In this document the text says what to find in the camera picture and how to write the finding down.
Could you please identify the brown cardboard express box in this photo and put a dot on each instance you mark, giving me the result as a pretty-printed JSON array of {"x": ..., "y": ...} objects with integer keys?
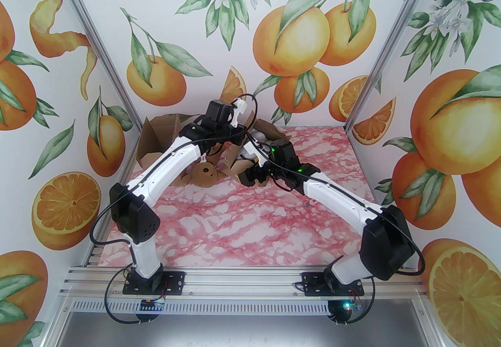
[
  {"x": 270, "y": 128},
  {"x": 156, "y": 134}
]

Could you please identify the white plush toy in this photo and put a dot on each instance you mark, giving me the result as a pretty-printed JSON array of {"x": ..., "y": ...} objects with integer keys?
[{"x": 260, "y": 136}]

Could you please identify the brown teddy bear plush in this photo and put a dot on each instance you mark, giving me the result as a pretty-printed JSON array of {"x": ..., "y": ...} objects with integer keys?
[{"x": 205, "y": 175}]

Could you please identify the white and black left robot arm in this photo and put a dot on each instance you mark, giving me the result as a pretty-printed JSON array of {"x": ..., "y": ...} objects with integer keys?
[{"x": 164, "y": 169}]

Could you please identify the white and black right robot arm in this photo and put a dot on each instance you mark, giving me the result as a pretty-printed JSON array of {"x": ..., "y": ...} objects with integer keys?
[{"x": 340, "y": 196}]

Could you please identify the perforated metal strip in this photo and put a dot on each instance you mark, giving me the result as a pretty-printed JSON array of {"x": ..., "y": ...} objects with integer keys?
[{"x": 242, "y": 306}]

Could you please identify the small circuit board green light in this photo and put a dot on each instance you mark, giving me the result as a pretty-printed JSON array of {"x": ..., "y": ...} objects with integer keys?
[{"x": 350, "y": 305}]

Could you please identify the grey metal panel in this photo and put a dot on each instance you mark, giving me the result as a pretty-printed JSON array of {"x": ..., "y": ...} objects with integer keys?
[{"x": 242, "y": 333}]

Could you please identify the small blue circuit board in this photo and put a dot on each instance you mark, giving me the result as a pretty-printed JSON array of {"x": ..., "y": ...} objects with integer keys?
[{"x": 152, "y": 305}]

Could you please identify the aluminium corner post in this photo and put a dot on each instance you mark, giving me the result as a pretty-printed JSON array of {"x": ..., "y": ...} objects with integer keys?
[
  {"x": 390, "y": 44},
  {"x": 104, "y": 51}
]

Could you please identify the aluminium frame rail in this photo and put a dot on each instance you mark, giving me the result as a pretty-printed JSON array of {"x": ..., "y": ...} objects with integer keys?
[{"x": 242, "y": 282}]

